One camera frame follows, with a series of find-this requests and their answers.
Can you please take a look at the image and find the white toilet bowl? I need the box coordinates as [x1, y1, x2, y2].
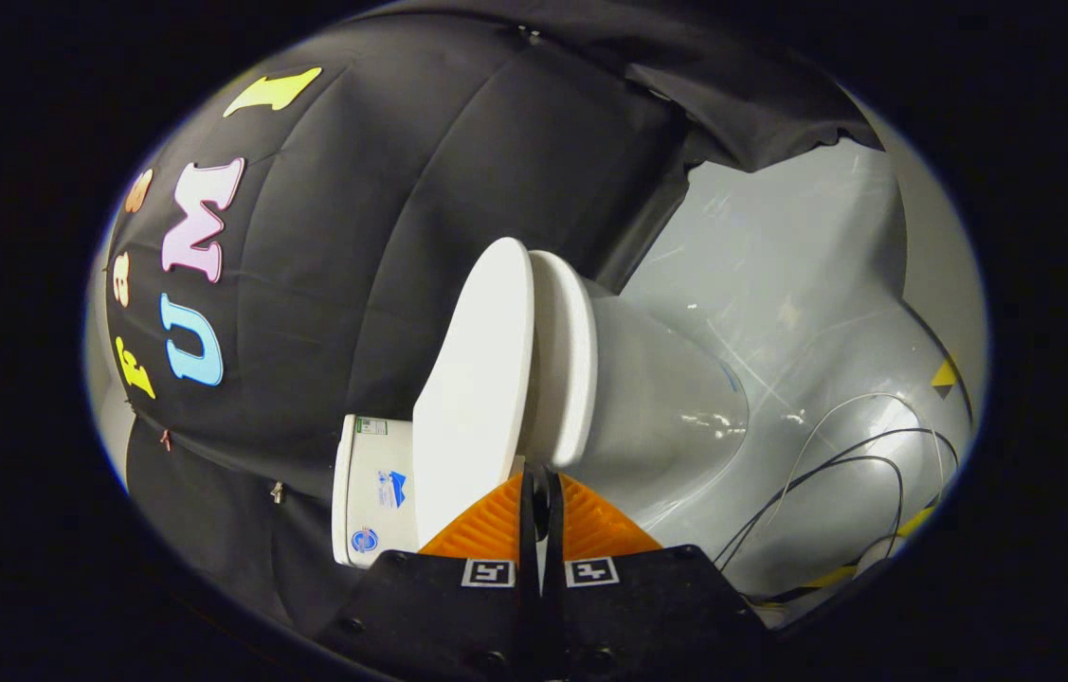
[581, 292, 751, 531]

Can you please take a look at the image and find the black floor cable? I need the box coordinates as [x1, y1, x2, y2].
[712, 427, 962, 571]

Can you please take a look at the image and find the white toilet tank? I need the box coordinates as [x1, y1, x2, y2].
[332, 414, 421, 569]

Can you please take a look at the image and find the black backdrop cloth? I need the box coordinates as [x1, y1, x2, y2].
[105, 0, 885, 637]

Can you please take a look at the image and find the white toilet seat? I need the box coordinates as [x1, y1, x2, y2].
[519, 250, 599, 471]

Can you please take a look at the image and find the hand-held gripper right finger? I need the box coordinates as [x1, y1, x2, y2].
[543, 471, 768, 682]

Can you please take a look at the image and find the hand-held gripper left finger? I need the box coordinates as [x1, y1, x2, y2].
[318, 471, 542, 682]

